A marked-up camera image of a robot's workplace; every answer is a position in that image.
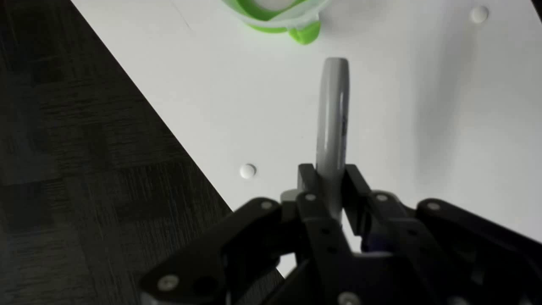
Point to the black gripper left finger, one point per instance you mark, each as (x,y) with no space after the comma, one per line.
(226,254)

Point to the white round table plug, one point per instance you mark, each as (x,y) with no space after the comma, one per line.
(478,13)
(248,169)

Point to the green translucent cup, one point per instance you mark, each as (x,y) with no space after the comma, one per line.
(265,23)

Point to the grey pen with blue cap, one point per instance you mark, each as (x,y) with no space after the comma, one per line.
(332,112)

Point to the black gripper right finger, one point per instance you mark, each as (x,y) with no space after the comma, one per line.
(451,254)

